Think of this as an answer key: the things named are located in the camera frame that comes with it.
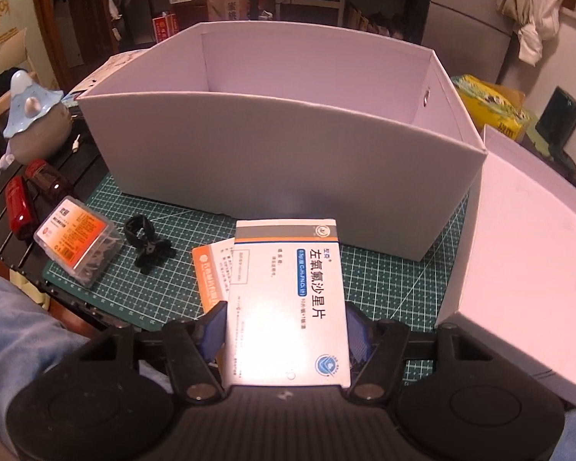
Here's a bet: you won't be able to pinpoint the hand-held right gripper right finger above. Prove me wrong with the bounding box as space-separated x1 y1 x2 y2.
346 302 495 403

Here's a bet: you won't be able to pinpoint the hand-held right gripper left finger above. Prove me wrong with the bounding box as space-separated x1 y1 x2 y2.
79 300 228 403

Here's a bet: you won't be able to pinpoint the orange white medicine box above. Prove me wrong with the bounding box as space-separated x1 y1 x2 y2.
191 237 236 315

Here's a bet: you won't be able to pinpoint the white blue medicine box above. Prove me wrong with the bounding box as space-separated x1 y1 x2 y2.
221 218 352 390

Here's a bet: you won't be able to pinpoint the white box lid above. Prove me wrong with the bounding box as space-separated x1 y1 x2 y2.
436 125 576 411

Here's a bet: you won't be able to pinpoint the large white storage box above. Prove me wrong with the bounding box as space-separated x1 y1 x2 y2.
75 20 489 262

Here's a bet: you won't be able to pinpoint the black clip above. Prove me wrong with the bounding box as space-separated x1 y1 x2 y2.
125 214 177 275

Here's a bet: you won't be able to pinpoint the green cutting mat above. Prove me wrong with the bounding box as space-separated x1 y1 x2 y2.
42 173 470 387

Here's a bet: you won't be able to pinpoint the clear floss pick box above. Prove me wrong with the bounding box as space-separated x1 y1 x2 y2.
33 197 124 290

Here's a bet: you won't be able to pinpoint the person's blue clothed leg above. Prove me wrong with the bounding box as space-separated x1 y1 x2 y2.
0 254 92 461

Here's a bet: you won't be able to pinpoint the yellow tissue pack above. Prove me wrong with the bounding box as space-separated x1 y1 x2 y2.
454 74 536 142

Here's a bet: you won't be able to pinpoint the white perforated sheet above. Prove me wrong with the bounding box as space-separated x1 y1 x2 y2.
70 50 147 101

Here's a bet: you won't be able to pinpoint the blue hat mushroom figurine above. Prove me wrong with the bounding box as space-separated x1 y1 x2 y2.
0 70 73 170

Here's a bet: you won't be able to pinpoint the dark green cylindrical appliance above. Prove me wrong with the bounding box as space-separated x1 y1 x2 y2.
535 85 576 149

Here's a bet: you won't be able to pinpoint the red box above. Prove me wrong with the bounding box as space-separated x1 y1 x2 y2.
152 12 178 44

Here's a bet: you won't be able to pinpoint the grey refrigerator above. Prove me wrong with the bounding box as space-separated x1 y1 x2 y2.
422 0 515 85

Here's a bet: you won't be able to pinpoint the hanging beige white clothes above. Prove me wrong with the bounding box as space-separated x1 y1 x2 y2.
497 0 569 63

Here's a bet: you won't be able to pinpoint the brown wooden door frame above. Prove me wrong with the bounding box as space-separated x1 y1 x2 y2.
29 0 84 94

